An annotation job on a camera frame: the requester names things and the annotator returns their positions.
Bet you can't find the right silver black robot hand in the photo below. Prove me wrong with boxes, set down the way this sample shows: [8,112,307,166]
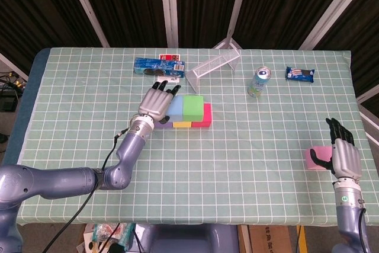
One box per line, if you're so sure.
[309,117,364,180]

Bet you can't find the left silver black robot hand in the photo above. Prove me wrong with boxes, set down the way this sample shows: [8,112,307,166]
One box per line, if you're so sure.
[138,80,181,125]

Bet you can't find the light blue foam cube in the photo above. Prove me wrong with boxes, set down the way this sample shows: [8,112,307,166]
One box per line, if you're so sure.
[165,96,185,117]

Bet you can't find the light pink foam cube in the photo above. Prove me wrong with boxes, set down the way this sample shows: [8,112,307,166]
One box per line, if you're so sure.
[304,146,334,171]

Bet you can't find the green foam cube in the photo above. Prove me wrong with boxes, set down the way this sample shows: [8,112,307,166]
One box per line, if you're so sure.
[182,95,205,122]

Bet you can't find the magenta foam cube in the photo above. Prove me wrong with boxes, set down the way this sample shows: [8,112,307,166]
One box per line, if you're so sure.
[191,103,213,129]

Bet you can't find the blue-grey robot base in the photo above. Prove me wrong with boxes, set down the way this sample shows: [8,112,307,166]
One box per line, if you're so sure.
[130,223,240,253]

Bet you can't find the white paper card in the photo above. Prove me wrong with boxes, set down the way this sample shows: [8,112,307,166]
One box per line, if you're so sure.
[157,75,181,83]

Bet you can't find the blue cookie box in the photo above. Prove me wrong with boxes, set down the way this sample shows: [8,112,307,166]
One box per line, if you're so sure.
[134,57,187,78]

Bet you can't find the green checked tablecloth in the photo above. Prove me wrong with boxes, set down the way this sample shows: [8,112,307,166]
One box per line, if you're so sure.
[8,47,370,226]

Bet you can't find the blue snack packet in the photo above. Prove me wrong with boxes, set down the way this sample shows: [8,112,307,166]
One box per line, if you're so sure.
[285,66,316,83]

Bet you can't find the dark pleated curtain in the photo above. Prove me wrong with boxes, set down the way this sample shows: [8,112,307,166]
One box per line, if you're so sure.
[0,0,379,111]

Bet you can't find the light blue drink can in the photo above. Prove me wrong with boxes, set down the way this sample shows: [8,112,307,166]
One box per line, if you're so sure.
[248,66,272,98]

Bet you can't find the brown cardboard box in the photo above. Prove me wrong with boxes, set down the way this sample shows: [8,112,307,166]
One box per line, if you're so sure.
[238,225,307,253]

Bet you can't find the teal snack bag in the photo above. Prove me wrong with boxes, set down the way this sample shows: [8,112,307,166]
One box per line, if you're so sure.
[92,223,134,249]

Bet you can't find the black equipment box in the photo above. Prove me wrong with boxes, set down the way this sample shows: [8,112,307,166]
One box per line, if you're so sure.
[0,92,23,112]

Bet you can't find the white frame bar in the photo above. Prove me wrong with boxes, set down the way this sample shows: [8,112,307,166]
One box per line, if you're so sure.
[0,53,30,81]
[356,85,379,103]
[359,110,379,144]

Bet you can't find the white wire mesh basket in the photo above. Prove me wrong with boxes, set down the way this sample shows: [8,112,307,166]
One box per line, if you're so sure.
[185,49,241,93]

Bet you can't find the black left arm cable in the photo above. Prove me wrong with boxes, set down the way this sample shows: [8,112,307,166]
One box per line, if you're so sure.
[41,128,131,253]

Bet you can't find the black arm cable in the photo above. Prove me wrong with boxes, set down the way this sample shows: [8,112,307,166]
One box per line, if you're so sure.
[356,207,368,253]
[41,128,131,253]

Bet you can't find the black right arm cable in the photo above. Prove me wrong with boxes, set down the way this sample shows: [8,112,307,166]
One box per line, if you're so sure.
[356,207,368,253]

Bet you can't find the tangled floor cables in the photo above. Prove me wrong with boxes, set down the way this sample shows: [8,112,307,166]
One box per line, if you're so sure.
[0,71,29,91]

